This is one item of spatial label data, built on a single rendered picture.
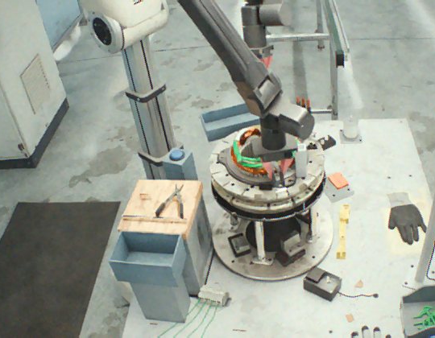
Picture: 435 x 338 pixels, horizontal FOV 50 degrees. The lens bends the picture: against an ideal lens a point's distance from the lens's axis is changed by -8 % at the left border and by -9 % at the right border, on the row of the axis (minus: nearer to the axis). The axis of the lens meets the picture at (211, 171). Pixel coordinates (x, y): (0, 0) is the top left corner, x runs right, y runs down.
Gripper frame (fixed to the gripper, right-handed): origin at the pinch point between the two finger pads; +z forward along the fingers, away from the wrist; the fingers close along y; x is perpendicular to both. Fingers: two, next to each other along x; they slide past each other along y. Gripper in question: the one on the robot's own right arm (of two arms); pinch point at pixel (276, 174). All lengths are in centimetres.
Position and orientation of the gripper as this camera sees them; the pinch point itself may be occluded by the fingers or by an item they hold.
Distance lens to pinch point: 122.8
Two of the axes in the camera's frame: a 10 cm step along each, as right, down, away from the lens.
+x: -1.1, -6.1, 7.9
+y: 9.9, -1.7, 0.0
